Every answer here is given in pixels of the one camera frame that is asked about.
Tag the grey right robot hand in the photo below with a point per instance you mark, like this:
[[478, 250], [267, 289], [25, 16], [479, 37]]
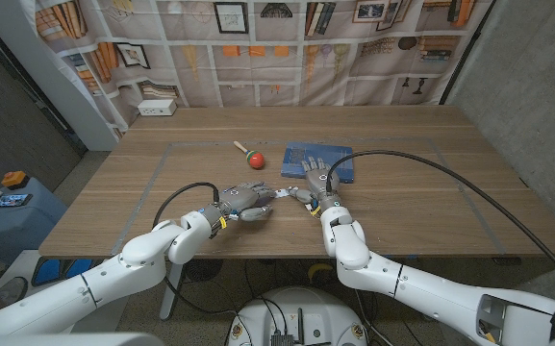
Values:
[[320, 185]]

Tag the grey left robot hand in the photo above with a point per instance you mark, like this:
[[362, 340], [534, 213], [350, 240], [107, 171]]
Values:
[[243, 199]]

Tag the colourful striped wooden maraca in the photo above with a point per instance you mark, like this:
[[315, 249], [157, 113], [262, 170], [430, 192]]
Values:
[[256, 160]]

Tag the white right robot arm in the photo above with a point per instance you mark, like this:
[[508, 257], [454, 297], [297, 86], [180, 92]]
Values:
[[402, 279]]

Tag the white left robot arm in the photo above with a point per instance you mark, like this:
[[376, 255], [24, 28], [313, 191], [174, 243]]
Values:
[[137, 262]]

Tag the blue flat tray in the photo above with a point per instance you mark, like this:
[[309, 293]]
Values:
[[296, 161]]

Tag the black round floor object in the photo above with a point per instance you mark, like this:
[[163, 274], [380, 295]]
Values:
[[203, 269]]

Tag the yellow curved object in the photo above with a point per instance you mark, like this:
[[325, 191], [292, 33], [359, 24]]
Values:
[[318, 269]]

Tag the white table leg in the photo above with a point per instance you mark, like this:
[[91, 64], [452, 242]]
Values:
[[170, 293]]

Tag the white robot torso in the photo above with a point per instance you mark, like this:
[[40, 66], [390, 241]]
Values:
[[306, 307]]

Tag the printed bookshelf backdrop cloth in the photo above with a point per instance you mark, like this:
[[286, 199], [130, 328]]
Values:
[[267, 72]]

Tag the white power outlet box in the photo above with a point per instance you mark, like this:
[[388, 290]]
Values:
[[157, 107]]

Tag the black backdrop pole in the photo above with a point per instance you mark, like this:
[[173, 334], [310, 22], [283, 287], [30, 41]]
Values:
[[464, 57]]

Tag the white pillar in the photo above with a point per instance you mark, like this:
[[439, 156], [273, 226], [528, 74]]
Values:
[[56, 81]]

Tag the blue grey cabinet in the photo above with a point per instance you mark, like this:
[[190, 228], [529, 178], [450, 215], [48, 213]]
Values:
[[17, 226]]

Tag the orange and black block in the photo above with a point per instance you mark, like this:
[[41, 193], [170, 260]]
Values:
[[15, 180]]

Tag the black smartphone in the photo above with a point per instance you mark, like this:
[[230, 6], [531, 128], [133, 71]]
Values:
[[13, 200]]

